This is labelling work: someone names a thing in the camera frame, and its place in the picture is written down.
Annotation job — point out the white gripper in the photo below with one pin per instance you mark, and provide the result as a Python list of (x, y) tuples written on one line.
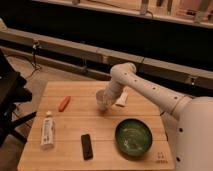
[(109, 97)]

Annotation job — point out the white ceramic cup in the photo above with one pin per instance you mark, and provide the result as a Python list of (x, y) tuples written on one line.
[(99, 100)]

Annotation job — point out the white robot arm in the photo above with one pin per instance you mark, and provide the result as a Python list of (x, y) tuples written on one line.
[(195, 115)]

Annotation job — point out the green ceramic bowl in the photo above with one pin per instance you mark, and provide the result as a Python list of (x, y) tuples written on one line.
[(133, 137)]

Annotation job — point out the small white packet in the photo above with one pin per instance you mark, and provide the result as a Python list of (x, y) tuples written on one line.
[(121, 101)]

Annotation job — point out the black remote control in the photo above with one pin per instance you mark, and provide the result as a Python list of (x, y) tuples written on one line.
[(87, 147)]

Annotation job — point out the white tube with cap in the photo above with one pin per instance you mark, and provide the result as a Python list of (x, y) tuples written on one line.
[(48, 130)]

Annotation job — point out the black chair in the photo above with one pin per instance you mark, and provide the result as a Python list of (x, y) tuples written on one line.
[(12, 90)]

